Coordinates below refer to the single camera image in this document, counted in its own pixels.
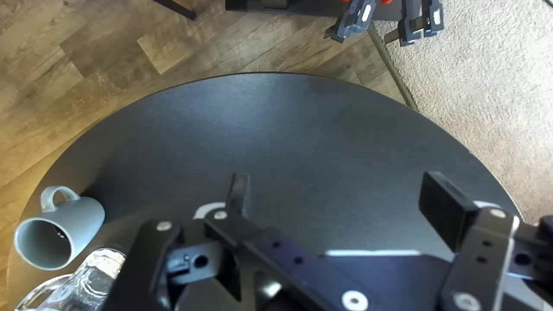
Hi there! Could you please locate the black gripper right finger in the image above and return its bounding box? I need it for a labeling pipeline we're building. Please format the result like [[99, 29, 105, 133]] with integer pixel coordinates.
[[416, 169, 553, 311]]

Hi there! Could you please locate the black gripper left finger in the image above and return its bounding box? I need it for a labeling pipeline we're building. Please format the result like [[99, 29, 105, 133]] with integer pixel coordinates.
[[101, 171, 373, 311]]

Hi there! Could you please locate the grey ceramic mug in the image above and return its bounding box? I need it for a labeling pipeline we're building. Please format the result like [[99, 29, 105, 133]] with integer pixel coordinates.
[[11, 185, 106, 273]]

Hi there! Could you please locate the metal floor transition strip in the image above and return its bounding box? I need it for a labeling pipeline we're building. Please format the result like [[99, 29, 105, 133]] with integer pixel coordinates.
[[367, 24, 419, 111]]

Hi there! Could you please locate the black slanted leg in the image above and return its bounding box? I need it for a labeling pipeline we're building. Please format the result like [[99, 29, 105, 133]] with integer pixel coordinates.
[[153, 0, 198, 22]]

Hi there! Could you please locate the black base frame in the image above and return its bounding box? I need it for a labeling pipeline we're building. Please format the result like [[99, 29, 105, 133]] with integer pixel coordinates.
[[222, 0, 347, 17]]

